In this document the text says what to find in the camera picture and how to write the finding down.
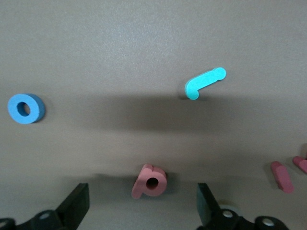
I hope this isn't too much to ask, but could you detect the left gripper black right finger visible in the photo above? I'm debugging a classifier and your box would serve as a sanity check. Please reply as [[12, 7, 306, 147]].
[[196, 183, 291, 230]]

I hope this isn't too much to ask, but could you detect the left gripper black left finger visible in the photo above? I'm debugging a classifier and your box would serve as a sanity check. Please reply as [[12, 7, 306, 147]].
[[0, 183, 91, 230]]

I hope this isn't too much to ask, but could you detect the maroon foam letter w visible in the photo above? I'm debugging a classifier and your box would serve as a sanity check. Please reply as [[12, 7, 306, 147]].
[[292, 153, 307, 174]]

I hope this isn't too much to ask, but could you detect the pink foam letter p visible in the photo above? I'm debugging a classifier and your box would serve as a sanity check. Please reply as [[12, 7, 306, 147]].
[[131, 163, 168, 199]]

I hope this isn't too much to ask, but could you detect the teal foam letter r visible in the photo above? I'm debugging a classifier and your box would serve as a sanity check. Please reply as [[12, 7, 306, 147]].
[[184, 67, 227, 101]]

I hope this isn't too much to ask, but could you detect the blue foam letter o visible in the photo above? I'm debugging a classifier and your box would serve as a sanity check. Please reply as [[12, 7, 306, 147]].
[[7, 93, 46, 125]]

